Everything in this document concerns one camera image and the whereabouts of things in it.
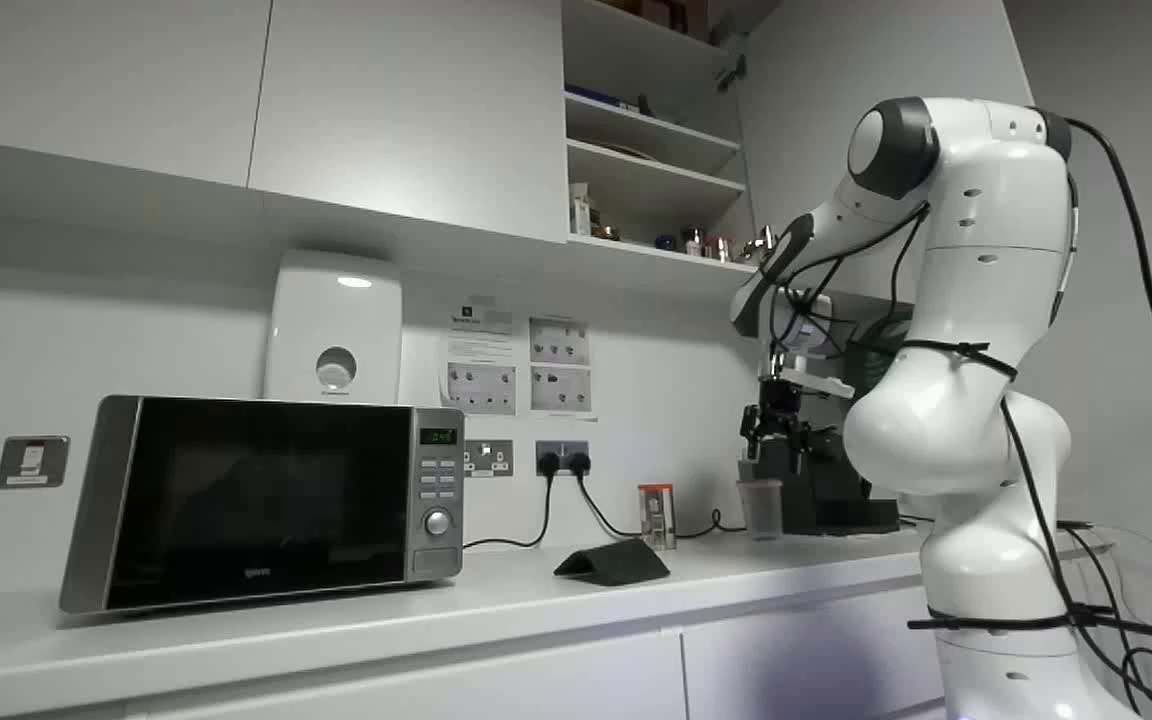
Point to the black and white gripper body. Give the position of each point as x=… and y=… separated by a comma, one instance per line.
x=776, y=406

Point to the black cloth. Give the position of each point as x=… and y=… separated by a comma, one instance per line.
x=615, y=560

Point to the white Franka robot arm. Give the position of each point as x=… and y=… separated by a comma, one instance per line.
x=988, y=266

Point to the translucent plastic cup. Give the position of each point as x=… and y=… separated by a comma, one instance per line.
x=763, y=510

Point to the black coffee machine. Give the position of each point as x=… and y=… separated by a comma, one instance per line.
x=843, y=495

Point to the small red silver can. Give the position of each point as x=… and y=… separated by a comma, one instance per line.
x=659, y=513

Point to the pink small container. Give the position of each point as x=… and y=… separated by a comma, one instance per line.
x=701, y=246

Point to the steel double socket with plugs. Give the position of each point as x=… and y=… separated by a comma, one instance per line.
x=561, y=459

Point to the white open shelf cabinet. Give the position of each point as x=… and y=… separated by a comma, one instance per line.
x=640, y=202

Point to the white bottle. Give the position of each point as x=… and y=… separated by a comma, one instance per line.
x=583, y=209

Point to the white base cabinet door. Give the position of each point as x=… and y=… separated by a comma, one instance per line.
x=468, y=680

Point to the blue flat item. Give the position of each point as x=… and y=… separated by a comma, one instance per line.
x=595, y=99

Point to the white open cabinet door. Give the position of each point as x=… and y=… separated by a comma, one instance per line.
x=869, y=53

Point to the silver black microwave oven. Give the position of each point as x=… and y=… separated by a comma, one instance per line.
x=258, y=500

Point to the white double wall socket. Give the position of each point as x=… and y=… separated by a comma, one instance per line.
x=561, y=390
x=483, y=384
x=561, y=341

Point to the silver wall switch plate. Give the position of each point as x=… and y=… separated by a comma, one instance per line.
x=490, y=459
x=32, y=462

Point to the small wall label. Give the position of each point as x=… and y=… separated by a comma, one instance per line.
x=483, y=316

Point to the white wall dispenser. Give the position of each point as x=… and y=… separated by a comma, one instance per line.
x=335, y=322

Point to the white wall cabinet door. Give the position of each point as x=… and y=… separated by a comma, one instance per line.
x=403, y=107
x=98, y=83

